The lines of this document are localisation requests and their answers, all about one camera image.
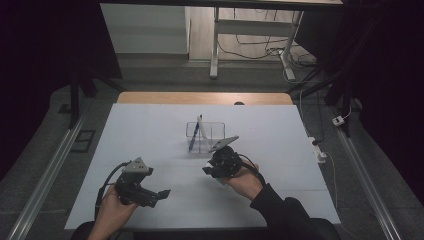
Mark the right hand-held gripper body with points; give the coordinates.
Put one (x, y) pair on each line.
(226, 163)

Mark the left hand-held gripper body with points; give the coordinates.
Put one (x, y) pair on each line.
(131, 190)

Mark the clear plastic pen organizer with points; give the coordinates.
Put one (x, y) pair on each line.
(216, 131)

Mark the blue pen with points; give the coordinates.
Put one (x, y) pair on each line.
(193, 138)

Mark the person's right hand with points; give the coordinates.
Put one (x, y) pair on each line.
(246, 181)

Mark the person's left hand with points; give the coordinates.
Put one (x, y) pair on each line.
(111, 216)

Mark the white table cover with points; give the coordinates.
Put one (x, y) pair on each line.
(283, 150)

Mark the white power strip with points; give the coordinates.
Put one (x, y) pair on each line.
(318, 151)

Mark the black stand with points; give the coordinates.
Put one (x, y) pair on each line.
(74, 100)
(336, 86)

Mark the white adapter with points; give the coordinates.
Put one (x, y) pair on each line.
(338, 121)

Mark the white panel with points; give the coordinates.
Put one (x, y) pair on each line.
(146, 30)

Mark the dark curtain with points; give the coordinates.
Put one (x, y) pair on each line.
(40, 50)
(390, 66)

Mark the aluminium rail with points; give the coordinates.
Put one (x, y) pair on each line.
(366, 186)
(50, 173)

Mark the white desk frame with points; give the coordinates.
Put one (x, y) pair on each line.
(253, 27)

